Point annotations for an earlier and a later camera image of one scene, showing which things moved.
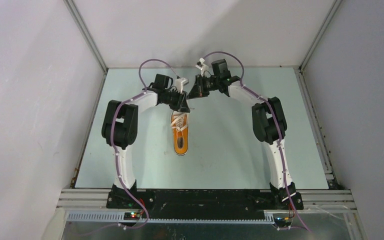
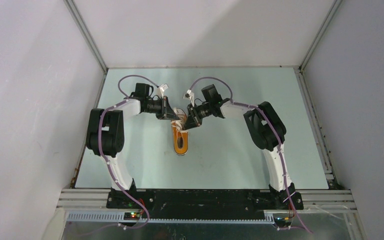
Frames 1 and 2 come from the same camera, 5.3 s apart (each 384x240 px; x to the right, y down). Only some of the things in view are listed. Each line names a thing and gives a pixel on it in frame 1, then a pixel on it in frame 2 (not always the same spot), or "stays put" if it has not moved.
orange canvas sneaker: x=179 y=125 stays put
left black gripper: x=181 y=104 -> x=165 y=112
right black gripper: x=198 y=89 -> x=193 y=120
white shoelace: x=180 y=121 stays put
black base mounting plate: x=201 y=204 stays put
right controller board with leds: x=281 y=222 stays put
